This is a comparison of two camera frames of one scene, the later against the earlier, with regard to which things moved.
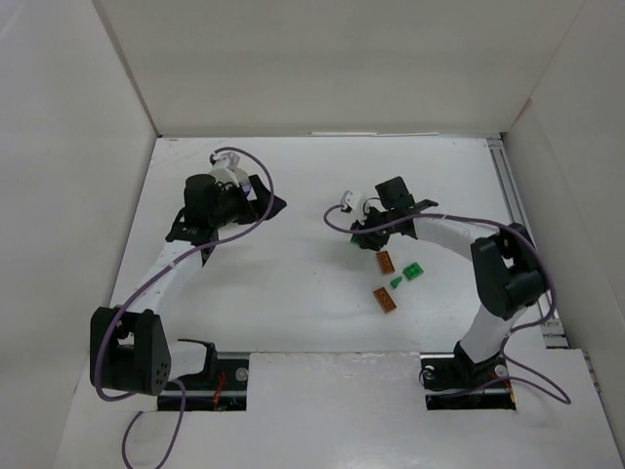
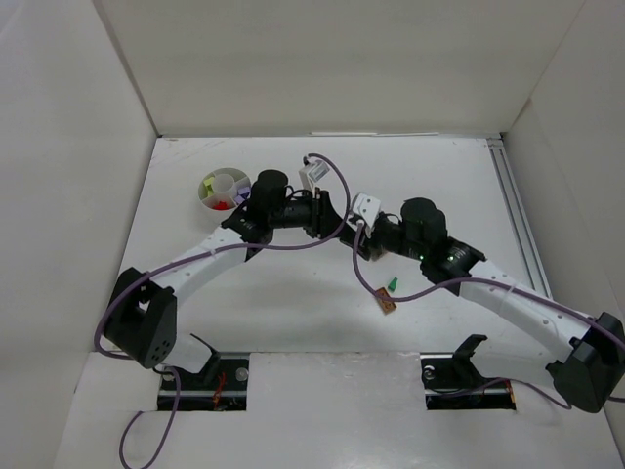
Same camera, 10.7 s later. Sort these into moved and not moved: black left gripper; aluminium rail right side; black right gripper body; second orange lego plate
Moved: black right gripper body; black left gripper
Not moved: second orange lego plate; aluminium rail right side
